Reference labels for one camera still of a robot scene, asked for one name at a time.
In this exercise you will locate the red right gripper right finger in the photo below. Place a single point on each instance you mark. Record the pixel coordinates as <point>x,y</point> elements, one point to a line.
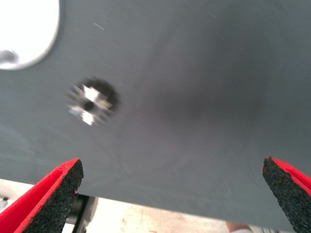
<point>291,194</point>

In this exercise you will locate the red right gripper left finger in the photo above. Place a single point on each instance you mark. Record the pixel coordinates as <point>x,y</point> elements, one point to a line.
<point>36,208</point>

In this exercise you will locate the person forearm white sleeve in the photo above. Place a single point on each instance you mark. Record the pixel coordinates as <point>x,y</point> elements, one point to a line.
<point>238,228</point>

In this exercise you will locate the small steel planetary gear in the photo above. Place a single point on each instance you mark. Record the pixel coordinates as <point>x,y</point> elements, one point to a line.
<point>97,97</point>

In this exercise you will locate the round metal carrier plate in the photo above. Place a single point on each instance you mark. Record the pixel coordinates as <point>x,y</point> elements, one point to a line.
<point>29,29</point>

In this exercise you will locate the dark grey table cloth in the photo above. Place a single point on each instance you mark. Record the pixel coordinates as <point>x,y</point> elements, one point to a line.
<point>182,85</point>

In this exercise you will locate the black frame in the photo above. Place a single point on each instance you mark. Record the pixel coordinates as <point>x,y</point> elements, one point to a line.
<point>81,208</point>

